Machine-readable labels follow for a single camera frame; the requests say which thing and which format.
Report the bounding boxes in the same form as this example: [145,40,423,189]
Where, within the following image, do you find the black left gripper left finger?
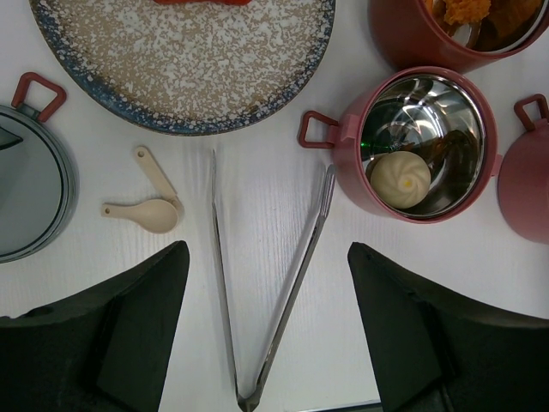
[1,240,190,411]

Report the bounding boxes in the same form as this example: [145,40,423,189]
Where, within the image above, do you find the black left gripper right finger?
[347,242,548,411]

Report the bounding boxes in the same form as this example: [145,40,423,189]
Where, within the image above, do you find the metal tongs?
[211,155,335,411]

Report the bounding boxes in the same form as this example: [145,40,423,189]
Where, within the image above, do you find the white steamed bun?
[370,151,431,209]

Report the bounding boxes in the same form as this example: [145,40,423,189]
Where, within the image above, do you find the pink lunch container with handle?
[498,94,548,245]

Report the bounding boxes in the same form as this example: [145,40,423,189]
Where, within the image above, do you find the dark red lunch container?
[368,1,548,73]

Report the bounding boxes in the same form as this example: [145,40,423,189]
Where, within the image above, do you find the orange shredded food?
[443,0,492,25]

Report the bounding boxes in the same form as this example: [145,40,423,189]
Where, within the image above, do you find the brown shrimp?
[426,130,480,180]

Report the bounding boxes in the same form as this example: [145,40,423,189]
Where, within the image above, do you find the orange fried chicken piece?
[475,0,543,52]

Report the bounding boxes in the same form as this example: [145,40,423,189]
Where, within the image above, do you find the grey glass pot lid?
[1,72,79,264]

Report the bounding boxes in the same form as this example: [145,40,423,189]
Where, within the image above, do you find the speckled ceramic plate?
[30,1,336,136]

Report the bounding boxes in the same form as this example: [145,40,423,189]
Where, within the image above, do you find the red sausage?
[154,0,251,7]

